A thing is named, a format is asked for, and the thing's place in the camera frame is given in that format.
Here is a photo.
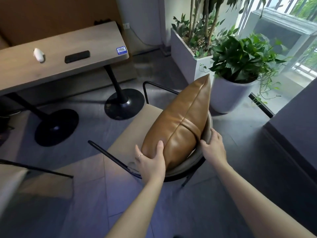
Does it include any person's right hand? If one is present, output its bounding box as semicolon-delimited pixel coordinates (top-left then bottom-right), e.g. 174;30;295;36
200;128;228;169

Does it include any person's left hand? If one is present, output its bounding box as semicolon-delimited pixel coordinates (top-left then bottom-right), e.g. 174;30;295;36
135;140;166;184

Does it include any brown leather cushion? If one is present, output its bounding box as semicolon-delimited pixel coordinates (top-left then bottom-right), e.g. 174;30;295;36
141;74;211;170

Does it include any person's right forearm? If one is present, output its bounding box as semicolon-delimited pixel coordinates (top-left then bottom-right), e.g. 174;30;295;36
213;162;317;238

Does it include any person's left forearm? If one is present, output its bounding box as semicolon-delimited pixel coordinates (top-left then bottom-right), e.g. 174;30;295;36
106;176;166;238

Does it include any white round plant pot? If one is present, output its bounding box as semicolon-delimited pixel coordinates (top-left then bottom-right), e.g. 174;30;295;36
210;74;258;114

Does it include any white rectangular planter box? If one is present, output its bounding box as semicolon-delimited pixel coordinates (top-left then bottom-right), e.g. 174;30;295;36
170;28;215;85

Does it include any grey upholstered sofa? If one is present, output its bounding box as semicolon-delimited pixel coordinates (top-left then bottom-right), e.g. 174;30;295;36
263;78;317;179

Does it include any green leafy pothos plant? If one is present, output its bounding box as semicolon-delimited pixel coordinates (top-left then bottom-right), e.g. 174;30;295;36
199;33;290;105

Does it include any tall green tree plant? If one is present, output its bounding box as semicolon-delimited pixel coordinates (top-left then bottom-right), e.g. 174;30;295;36
171;0;266;58

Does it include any black rectangular remote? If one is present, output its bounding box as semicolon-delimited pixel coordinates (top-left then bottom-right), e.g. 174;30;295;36
64;50;91;64

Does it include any wooden table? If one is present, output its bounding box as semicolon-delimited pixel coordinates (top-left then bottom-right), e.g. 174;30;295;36
0;21;130;97

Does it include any grey outdoor concrete unit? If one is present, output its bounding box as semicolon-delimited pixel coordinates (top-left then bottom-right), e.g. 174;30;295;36
244;8;317;73

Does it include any small white case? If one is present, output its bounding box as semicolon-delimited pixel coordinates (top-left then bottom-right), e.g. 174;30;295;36
33;48;46;63

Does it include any beige chair with black frame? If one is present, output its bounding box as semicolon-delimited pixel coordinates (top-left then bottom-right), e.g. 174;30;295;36
0;159;74;217
88;81;213;188

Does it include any black round pedestal table leg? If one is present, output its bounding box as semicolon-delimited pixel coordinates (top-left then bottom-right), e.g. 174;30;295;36
4;93;80;147
104;64;145;121

